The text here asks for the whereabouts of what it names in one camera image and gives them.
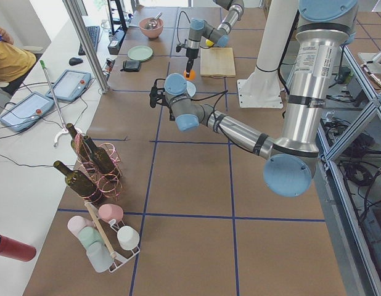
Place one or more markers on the black gripper body arm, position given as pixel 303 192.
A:
pixel 171 116
pixel 190 53

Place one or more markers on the orange mandarin fruit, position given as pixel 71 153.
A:
pixel 191 75

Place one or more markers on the light blue plate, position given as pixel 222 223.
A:
pixel 191 88

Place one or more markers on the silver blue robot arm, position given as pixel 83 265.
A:
pixel 218 36
pixel 321 28

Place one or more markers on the light green plate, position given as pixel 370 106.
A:
pixel 140 53

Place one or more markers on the yellow lemon upper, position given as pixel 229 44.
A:
pixel 209 43

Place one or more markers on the bamboo cutting board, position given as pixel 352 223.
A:
pixel 217 62

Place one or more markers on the pink bowl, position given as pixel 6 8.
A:
pixel 151 32

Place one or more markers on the metal scoop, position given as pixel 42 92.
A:
pixel 152 23

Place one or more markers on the dark grey folded cloth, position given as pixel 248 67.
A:
pixel 131 66

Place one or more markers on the black computer box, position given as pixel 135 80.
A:
pixel 116 41

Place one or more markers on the dark glass wine bottle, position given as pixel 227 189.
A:
pixel 100 157
pixel 79 182
pixel 77 143

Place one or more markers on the teach pendant tablet far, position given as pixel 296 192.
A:
pixel 70 85

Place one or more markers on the teach pendant tablet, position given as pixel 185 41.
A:
pixel 70 85
pixel 27 112

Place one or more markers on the black computer mouse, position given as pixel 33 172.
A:
pixel 75 61

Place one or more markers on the white cup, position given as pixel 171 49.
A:
pixel 128 238

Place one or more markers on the grabber stick with white hook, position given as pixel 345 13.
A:
pixel 64 129

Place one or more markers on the pale pink cup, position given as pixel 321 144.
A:
pixel 77 223

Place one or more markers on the mint green cup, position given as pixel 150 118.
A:
pixel 89 235

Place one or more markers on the teach pendant tablet near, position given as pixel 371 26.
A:
pixel 27 112

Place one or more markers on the pale blue cup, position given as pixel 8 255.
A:
pixel 99 257

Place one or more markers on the person in yellow shirt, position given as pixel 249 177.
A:
pixel 15 63

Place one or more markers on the red cylindrical flask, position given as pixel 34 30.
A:
pixel 17 250

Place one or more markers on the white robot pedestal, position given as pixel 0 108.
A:
pixel 261 89

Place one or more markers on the copper wire bottle rack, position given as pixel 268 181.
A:
pixel 110 185

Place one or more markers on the aluminium frame post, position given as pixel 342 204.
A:
pixel 77 21

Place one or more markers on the white wire cup rack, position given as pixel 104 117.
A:
pixel 108 232

